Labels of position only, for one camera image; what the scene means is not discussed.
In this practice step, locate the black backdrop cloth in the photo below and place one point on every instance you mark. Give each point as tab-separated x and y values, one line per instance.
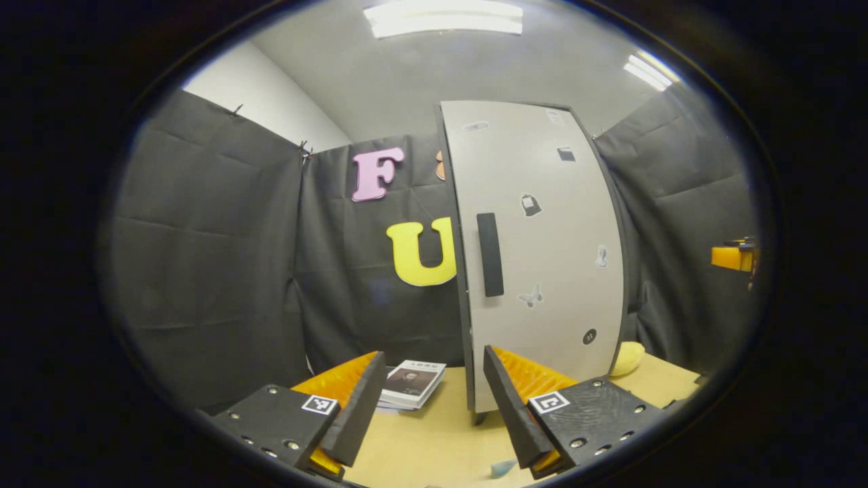
217	257

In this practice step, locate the blue book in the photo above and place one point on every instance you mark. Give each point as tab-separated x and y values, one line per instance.
395	407

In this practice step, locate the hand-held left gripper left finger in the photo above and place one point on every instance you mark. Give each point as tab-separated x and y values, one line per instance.
356	413

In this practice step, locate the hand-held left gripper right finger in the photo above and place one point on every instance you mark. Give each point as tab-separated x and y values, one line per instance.
519	420

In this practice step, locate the yellow round sponge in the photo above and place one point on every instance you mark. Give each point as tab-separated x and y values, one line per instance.
627	359

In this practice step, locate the white book with portrait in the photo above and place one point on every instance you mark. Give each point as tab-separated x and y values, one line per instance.
413	383

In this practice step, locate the large ceiling light panel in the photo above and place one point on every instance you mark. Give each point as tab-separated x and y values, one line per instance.
444	18

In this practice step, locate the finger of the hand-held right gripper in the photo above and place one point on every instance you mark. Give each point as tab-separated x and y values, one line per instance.
732	258

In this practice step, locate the grey cabinet door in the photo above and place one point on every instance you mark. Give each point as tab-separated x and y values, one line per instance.
556	271

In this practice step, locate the grey cabinet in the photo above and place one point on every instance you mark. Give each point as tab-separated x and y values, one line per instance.
460	271

